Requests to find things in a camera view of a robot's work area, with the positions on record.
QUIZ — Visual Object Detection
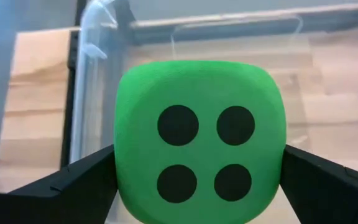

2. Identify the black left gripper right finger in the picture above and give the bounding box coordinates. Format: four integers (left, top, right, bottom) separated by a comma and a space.
279, 144, 358, 224

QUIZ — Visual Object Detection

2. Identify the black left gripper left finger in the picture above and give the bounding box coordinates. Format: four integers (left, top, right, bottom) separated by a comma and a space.
0, 144, 119, 224

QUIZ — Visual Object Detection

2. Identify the large green foam die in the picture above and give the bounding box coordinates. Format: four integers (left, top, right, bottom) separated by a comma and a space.
113, 60, 288, 224

